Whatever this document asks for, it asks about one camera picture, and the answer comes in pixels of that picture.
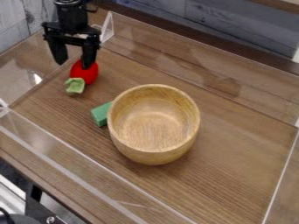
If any wooden bowl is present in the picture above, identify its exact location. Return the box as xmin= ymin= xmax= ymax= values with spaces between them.
xmin=106 ymin=84 xmax=201 ymax=165

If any clear acrylic corner bracket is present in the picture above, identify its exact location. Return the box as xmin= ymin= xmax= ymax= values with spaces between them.
xmin=90 ymin=11 xmax=114 ymax=43

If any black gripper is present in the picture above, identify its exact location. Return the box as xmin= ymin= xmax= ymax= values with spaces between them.
xmin=41 ymin=0 xmax=100 ymax=69

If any black table frame bracket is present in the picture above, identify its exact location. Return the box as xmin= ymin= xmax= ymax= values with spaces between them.
xmin=23 ymin=185 xmax=66 ymax=224

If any black cable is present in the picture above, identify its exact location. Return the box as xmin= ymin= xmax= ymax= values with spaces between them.
xmin=0 ymin=206 xmax=13 ymax=224

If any green foam block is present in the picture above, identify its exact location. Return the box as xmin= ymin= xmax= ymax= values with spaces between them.
xmin=90 ymin=102 xmax=112 ymax=127

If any red plush strawberry toy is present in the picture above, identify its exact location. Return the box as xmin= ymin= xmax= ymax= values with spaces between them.
xmin=64 ymin=59 xmax=98 ymax=94

